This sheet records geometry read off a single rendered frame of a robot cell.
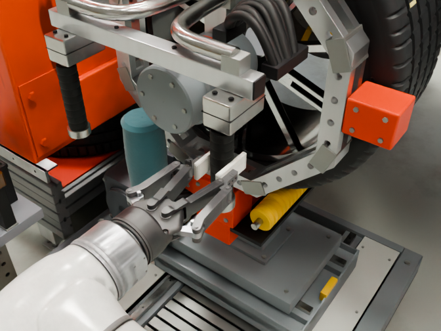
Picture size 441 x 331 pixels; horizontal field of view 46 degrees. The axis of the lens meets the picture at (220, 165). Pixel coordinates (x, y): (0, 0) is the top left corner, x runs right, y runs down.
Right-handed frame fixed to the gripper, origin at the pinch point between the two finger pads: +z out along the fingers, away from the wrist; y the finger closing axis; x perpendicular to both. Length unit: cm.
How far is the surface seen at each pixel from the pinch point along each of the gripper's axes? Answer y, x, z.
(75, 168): -78, -56, 27
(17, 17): -60, 5, 9
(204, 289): -22, -71, 23
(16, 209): -58, -38, -5
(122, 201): -47, -48, 19
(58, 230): -72, -68, 12
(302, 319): 6, -67, 28
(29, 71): -60, -7, 9
